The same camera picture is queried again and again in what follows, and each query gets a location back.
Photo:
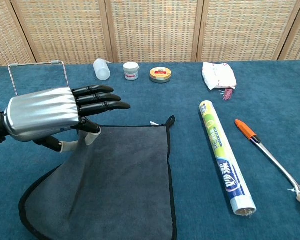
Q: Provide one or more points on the white tissue packet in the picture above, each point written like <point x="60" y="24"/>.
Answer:
<point x="218" y="75"/>

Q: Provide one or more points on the translucent plastic squeeze bottle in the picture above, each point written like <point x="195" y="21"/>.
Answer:
<point x="101" y="71"/>

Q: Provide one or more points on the cling film roll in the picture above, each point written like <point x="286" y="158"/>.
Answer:
<point x="222" y="155"/>

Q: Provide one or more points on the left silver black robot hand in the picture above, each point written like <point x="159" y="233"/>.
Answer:
<point x="40" y="112"/>

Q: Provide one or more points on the woven folding screen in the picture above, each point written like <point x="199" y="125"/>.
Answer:
<point x="152" y="30"/>

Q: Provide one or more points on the small white jar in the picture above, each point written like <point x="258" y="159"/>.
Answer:
<point x="131" y="71"/>

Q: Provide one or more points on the blue grey microfibre cloth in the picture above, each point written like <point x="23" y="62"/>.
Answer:
<point x="127" y="162"/>

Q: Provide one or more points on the teal table cloth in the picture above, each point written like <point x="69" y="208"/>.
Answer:
<point x="140" y="100"/>

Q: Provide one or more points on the small pink clip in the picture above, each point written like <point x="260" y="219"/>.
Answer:
<point x="227" y="94"/>

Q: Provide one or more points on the round yellow tin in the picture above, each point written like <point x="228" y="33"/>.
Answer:
<point x="160" y="74"/>

